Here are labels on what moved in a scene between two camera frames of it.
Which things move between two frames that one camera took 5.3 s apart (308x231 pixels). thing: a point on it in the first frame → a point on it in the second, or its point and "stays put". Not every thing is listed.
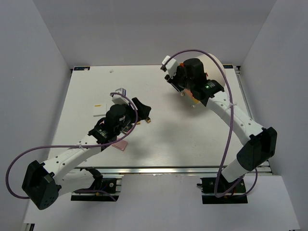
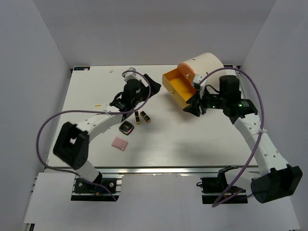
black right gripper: [179, 70] → [195, 103]
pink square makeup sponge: [121, 145] stays put
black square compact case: [127, 128] stays put
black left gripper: [143, 110] → [154, 87]
